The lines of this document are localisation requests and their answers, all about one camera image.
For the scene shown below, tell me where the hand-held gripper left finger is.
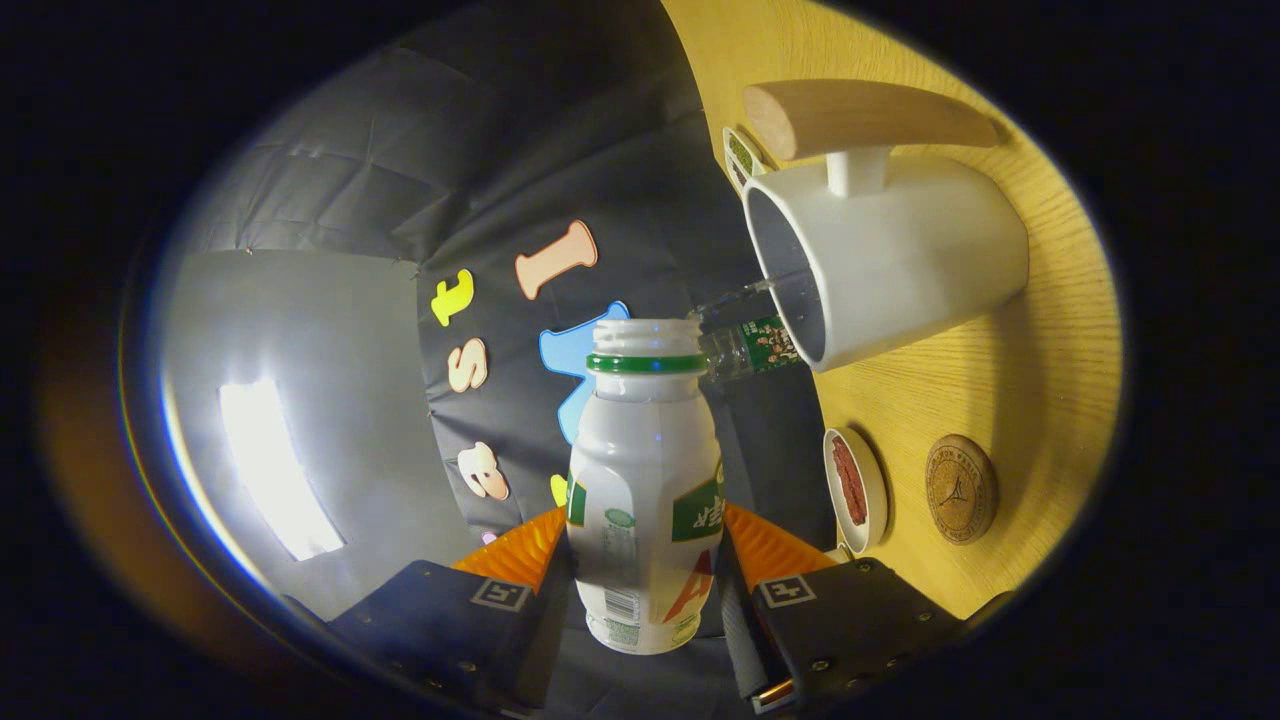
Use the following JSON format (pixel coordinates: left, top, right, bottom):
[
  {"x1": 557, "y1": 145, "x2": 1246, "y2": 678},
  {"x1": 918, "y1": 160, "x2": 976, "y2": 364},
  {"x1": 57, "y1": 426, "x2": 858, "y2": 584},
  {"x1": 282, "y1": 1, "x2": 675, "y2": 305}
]
[{"x1": 325, "y1": 505, "x2": 576, "y2": 716}]

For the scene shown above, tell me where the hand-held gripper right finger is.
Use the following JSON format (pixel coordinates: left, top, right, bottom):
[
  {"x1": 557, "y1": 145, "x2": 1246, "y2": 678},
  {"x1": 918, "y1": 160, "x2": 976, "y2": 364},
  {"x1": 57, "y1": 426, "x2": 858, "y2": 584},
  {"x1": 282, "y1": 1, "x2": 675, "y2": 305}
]
[{"x1": 716, "y1": 500, "x2": 969, "y2": 713}]

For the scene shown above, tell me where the white juice bottle green label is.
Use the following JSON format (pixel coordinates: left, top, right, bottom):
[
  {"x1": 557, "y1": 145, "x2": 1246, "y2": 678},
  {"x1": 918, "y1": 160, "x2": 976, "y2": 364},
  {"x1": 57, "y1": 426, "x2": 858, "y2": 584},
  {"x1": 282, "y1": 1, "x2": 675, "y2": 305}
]
[{"x1": 565, "y1": 318, "x2": 726, "y2": 656}]

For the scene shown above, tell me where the round cork coaster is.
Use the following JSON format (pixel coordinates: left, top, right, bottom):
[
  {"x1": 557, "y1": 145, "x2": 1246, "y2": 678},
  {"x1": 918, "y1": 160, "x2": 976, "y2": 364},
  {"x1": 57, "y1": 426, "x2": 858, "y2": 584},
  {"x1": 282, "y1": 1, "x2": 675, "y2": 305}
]
[{"x1": 925, "y1": 433, "x2": 999, "y2": 546}]

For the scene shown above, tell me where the white cup wooden handle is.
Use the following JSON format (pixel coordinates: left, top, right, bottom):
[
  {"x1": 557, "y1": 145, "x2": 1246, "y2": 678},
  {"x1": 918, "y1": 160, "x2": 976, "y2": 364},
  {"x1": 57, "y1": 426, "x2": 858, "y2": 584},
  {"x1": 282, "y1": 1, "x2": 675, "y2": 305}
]
[{"x1": 741, "y1": 79, "x2": 1031, "y2": 373}]

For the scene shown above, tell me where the clear water bottle green label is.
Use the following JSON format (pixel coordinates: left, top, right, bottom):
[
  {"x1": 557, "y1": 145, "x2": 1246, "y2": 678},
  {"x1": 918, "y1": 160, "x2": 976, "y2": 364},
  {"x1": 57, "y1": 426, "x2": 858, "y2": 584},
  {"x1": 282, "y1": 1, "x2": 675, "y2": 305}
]
[{"x1": 690, "y1": 278, "x2": 801, "y2": 386}]

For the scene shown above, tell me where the red sausage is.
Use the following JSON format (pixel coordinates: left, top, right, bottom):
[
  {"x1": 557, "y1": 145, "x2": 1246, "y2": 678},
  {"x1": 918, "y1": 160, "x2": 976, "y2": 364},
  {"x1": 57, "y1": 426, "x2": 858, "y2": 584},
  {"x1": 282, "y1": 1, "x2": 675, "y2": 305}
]
[{"x1": 832, "y1": 435, "x2": 867, "y2": 526}]

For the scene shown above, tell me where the white round plate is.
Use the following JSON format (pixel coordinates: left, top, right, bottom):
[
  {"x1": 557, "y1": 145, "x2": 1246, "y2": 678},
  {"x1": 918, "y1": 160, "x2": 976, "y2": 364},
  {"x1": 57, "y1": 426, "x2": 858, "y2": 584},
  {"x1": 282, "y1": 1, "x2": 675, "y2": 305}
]
[{"x1": 823, "y1": 427, "x2": 889, "y2": 557}]

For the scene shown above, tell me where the ceiling light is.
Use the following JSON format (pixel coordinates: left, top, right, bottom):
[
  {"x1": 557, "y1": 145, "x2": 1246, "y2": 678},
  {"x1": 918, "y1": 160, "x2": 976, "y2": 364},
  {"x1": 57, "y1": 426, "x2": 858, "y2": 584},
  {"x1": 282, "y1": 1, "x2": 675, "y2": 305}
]
[{"x1": 218, "y1": 380, "x2": 346, "y2": 563}]

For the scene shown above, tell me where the wooden table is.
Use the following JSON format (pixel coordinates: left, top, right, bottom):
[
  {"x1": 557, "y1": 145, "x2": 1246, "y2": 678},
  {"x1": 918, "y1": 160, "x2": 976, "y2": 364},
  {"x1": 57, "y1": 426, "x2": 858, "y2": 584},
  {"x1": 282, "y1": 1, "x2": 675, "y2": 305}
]
[{"x1": 660, "y1": 0, "x2": 1123, "y2": 621}]

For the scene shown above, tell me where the white divided tray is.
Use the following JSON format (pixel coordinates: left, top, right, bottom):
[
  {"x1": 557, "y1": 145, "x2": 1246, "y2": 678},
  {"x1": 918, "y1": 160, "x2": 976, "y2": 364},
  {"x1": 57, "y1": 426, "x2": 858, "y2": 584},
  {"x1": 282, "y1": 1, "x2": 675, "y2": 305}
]
[{"x1": 722, "y1": 126, "x2": 771, "y2": 196}]

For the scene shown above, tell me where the black backdrop cloth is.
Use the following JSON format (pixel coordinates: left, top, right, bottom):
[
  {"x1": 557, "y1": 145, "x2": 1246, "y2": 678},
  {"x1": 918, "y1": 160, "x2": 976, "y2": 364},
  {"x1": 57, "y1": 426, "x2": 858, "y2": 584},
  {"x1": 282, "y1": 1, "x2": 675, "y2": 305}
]
[{"x1": 180, "y1": 0, "x2": 841, "y2": 701}]

